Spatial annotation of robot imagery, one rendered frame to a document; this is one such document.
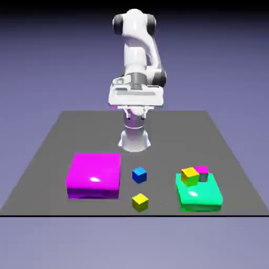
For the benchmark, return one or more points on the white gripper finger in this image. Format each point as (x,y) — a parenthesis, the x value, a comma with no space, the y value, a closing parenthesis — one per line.
(143,113)
(127,113)

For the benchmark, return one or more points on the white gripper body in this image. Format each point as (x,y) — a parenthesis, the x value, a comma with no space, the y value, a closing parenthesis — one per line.
(135,97)

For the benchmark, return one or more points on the small blue cube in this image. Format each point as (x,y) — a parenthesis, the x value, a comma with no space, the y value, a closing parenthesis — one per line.
(139,174)

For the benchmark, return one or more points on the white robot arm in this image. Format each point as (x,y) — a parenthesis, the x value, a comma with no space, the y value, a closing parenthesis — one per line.
(134,42)

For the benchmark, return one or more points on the small magenta cube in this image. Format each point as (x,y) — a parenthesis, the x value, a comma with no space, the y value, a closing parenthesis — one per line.
(202,171)

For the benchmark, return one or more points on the large green box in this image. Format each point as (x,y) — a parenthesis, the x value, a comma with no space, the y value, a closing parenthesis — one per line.
(199,194)

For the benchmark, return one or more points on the small yellow cube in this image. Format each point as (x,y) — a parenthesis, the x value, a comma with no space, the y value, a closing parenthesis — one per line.
(189,176)
(140,202)

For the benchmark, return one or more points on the large magenta box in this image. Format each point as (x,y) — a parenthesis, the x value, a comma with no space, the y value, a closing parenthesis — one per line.
(94,174)

